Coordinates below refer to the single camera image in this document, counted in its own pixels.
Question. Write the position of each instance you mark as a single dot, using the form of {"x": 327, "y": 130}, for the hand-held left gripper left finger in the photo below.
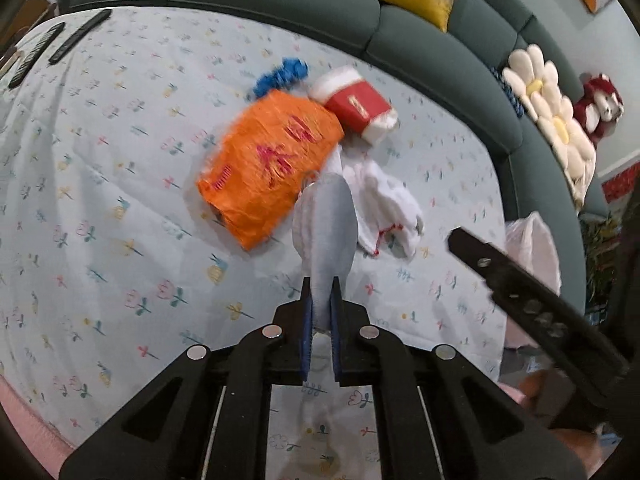
{"x": 306, "y": 330}

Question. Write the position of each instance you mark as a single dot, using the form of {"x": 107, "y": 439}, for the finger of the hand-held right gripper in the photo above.
{"x": 520, "y": 290}

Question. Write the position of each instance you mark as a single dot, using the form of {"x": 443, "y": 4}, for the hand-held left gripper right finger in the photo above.
{"x": 336, "y": 330}

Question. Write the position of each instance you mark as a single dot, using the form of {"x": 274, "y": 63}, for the grey face mask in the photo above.
{"x": 325, "y": 230}

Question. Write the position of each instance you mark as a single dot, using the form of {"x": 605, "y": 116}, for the person's right hand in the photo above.
{"x": 534, "y": 390}

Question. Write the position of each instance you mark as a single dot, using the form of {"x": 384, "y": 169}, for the potted plants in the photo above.
{"x": 600, "y": 250}

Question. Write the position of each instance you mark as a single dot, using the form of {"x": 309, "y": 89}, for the white cloth with red trim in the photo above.
{"x": 387, "y": 200}

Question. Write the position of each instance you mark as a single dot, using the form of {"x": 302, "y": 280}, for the cream daisy flower pillow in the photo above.
{"x": 570, "y": 140}
{"x": 530, "y": 75}

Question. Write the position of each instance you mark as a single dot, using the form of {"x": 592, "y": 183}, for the orange plastic bag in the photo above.
{"x": 270, "y": 160}

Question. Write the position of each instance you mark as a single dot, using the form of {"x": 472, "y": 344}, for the red monkey plush toy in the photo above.
{"x": 595, "y": 110}

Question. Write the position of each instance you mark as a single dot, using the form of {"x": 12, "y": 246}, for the blue beaded cloth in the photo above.
{"x": 507, "y": 90}

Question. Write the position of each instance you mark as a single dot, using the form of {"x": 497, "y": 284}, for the red and white sock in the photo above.
{"x": 357, "y": 102}

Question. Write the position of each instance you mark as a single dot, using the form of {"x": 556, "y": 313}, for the floral tablecloth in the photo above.
{"x": 125, "y": 185}

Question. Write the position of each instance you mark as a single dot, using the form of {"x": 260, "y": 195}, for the blue scrunchie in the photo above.
{"x": 280, "y": 76}

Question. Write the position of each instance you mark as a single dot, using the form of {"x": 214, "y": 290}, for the dark green sofa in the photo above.
{"x": 425, "y": 45}

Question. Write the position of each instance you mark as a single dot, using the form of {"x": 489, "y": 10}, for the pink fleece blanket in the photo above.
{"x": 25, "y": 410}

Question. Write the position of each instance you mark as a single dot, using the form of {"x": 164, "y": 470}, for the chair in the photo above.
{"x": 40, "y": 0}

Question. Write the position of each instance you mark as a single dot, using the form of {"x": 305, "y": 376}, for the red wall decoration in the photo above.
{"x": 620, "y": 185}

